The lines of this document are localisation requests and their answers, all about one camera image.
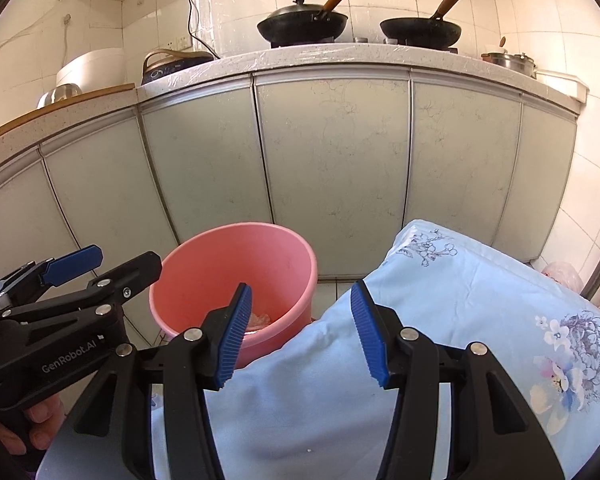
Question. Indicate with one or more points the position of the white plastic container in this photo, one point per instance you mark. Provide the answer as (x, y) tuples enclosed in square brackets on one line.
[(562, 85)]

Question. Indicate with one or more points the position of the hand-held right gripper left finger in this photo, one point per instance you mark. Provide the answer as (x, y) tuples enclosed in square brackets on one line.
[(235, 332)]

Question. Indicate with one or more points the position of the speckled stone countertop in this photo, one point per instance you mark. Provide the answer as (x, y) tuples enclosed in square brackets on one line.
[(330, 57)]

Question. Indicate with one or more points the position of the wooden board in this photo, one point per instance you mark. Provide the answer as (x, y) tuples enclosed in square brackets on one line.
[(55, 110)]

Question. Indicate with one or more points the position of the wall socket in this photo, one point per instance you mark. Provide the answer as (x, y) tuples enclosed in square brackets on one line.
[(180, 45)]

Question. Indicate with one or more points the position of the pale green kitchen cabinet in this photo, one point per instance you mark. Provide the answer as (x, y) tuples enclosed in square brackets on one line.
[(330, 160)]

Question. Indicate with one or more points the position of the pink plastic bucket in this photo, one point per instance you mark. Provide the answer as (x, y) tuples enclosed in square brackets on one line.
[(260, 260)]

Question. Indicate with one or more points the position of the steel bowl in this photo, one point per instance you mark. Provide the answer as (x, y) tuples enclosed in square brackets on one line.
[(60, 97)]

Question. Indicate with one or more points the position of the gas stove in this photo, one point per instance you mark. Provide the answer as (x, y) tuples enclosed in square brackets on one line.
[(365, 42)]

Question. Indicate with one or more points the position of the steel pot with lid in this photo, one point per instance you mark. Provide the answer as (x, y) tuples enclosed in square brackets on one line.
[(512, 64)]

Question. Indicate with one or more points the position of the black electric cooker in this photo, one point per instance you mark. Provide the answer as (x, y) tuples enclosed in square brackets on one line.
[(175, 67)]

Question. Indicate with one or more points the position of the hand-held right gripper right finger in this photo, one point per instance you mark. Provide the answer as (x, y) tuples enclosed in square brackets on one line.
[(367, 335)]

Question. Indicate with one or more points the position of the white rice cooker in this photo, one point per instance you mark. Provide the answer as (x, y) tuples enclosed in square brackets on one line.
[(92, 67)]

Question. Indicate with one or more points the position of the person's left hand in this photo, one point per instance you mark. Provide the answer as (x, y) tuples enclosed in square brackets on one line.
[(42, 412)]

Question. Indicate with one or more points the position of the pink plastic bag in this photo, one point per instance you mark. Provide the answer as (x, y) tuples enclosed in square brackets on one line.
[(562, 275)]

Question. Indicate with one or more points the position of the light blue floral cloth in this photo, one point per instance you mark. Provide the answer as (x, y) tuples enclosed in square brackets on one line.
[(455, 300)]

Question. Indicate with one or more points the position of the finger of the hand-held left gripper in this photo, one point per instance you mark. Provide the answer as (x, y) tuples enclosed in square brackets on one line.
[(130, 272), (75, 260)]

